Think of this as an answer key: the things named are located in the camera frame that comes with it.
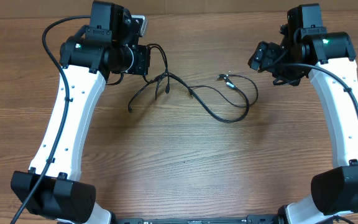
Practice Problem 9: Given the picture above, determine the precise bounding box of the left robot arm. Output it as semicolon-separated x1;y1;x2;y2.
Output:
11;1;150;223

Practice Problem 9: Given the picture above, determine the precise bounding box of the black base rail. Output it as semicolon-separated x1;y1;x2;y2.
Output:
112;214;285;224

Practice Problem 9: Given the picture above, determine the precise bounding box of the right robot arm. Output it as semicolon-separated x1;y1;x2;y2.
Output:
248;3;358;223

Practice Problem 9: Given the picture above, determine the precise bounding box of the thick black USB cable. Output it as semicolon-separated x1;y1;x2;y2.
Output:
127;43;250;124

